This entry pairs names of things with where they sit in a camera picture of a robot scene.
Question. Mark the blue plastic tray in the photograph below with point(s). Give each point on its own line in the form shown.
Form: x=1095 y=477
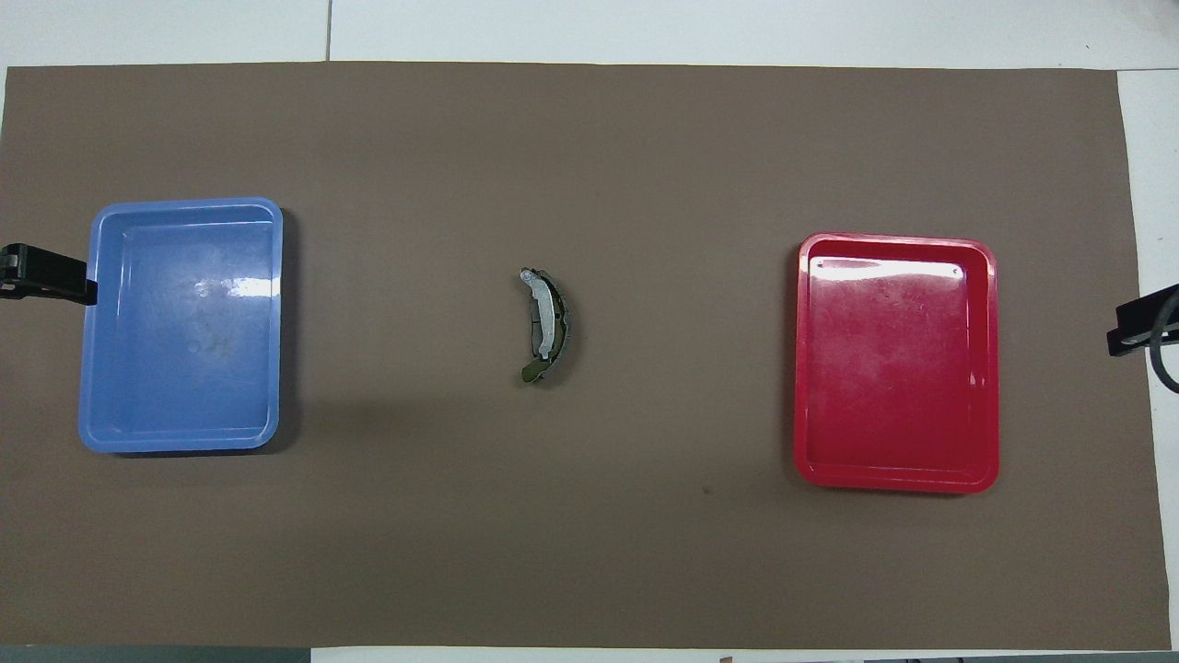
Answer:
x=184 y=350

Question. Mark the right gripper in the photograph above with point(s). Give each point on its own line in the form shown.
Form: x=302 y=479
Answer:
x=1170 y=313

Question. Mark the brown table mat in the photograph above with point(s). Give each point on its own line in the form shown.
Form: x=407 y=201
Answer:
x=553 y=552

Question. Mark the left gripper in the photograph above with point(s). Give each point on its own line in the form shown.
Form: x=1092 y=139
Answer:
x=7 y=272

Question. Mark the curved silver brake shoe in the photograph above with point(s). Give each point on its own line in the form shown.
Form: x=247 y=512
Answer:
x=548 y=318

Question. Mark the red plastic tray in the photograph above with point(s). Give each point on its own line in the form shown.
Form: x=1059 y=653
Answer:
x=898 y=368

